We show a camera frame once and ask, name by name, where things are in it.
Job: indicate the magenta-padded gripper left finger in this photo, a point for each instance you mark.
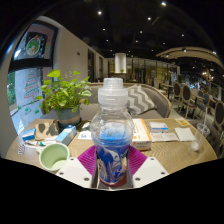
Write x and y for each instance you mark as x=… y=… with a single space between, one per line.
x=75 y=171

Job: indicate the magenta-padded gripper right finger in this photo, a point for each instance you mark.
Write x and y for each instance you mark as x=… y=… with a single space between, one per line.
x=150 y=170

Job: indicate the clear blue-label drink bottle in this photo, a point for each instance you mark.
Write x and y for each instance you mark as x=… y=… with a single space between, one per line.
x=111 y=133

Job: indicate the pale green mug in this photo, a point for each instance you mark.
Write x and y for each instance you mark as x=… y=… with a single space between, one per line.
x=53 y=156

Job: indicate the white leaflet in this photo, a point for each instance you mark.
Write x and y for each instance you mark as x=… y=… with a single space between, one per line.
x=164 y=137

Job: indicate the light blue carton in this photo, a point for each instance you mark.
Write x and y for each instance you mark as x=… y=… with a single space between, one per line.
x=66 y=135

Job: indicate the white and orange box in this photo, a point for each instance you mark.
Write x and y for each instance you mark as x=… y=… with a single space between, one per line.
x=140 y=133

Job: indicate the small blue-white box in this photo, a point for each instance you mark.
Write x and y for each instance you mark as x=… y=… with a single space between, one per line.
x=158 y=127

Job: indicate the white tube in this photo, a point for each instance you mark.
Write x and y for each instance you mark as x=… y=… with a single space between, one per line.
x=35 y=143

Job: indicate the white napkin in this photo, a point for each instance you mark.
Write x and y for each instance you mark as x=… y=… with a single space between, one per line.
x=184 y=134

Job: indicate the yellow card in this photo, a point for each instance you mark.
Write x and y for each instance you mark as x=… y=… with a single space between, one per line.
x=182 y=122

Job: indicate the blister pack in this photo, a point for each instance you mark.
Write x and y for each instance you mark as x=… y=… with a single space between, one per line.
x=21 y=148

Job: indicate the clear plastic cup with straw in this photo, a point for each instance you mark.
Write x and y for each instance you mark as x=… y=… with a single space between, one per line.
x=198 y=136

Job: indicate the blue and white packet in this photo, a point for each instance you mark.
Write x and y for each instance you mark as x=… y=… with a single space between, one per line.
x=28 y=134

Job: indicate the grey curved sofa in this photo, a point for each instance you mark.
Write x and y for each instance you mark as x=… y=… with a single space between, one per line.
x=160 y=101

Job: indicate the grey chevron pillow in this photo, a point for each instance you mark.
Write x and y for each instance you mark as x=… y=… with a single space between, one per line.
x=141 y=100

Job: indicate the green potted plant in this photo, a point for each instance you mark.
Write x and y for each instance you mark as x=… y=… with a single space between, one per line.
x=65 y=95

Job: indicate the group of dining chairs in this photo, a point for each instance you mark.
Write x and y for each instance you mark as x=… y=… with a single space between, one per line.
x=186 y=95

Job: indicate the decorated window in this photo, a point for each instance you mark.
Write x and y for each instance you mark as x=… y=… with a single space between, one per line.
x=28 y=83

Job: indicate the group of ceiling lights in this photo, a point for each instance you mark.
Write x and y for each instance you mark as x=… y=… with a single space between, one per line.
x=163 y=4

